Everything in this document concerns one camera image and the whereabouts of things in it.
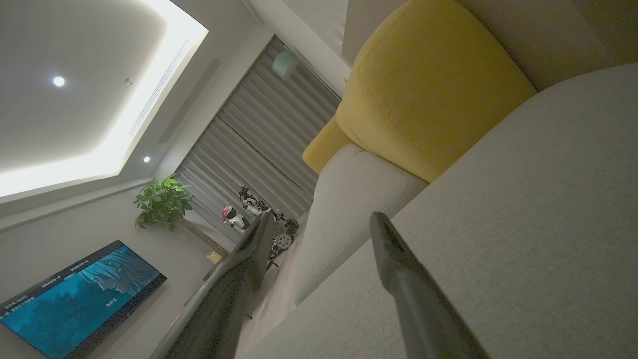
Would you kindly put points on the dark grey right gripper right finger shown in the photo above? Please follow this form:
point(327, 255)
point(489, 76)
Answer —
point(418, 309)

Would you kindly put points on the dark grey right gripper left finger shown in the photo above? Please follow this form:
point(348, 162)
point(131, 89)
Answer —
point(234, 299)

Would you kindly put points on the wheeled robot with arm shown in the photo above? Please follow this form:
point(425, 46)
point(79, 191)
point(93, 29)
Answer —
point(251, 203)

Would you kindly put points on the white robot with red hat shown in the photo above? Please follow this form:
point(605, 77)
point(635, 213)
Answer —
point(234, 218)

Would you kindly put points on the green potted plant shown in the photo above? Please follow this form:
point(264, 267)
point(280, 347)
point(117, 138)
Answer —
point(162, 202)

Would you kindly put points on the grey sofa seat cushion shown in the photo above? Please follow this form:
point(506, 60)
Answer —
point(349, 209)

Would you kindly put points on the grey sofa ottoman seat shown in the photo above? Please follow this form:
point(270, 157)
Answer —
point(523, 224)

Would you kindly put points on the grey pleated curtain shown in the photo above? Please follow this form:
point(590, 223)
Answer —
point(264, 139)

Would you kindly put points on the yellow sofa back cushion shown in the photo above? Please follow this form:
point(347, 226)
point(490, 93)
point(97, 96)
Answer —
point(428, 85)
point(324, 149)

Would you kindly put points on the ceiling air vent slot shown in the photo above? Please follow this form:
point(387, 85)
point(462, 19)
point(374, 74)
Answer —
point(159, 87)

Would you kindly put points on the wall television screen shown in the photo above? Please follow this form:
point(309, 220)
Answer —
point(79, 299)

